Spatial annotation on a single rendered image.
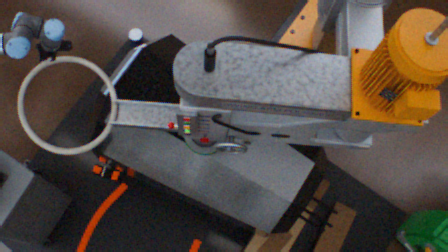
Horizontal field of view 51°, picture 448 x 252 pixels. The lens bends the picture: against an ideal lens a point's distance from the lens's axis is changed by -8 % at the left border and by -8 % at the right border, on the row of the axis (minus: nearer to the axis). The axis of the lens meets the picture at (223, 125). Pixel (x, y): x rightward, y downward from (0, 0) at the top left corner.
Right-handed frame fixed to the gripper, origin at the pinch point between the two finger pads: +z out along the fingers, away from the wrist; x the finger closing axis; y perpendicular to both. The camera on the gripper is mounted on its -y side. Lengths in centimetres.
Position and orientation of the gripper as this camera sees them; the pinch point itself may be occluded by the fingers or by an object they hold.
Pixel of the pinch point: (49, 57)
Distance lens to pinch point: 249.7
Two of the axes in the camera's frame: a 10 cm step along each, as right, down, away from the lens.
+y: -8.2, 3.0, -4.8
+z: -4.3, 2.3, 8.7
